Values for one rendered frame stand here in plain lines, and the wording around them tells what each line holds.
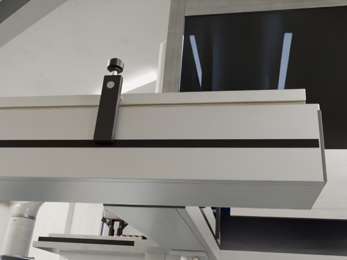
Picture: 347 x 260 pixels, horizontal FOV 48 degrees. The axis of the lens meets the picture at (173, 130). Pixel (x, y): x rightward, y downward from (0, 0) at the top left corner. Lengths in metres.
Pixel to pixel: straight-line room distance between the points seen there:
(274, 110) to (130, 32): 4.13
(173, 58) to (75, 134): 1.08
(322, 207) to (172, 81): 0.69
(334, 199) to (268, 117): 0.86
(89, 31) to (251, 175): 4.29
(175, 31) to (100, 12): 2.80
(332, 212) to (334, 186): 0.08
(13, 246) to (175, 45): 1.18
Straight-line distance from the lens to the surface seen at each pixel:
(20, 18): 4.11
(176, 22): 1.64
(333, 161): 1.33
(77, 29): 4.67
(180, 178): 0.43
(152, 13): 4.25
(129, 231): 2.39
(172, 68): 1.51
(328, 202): 1.29
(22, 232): 2.02
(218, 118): 0.45
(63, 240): 1.43
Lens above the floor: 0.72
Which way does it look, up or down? 24 degrees up
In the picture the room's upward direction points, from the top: 5 degrees clockwise
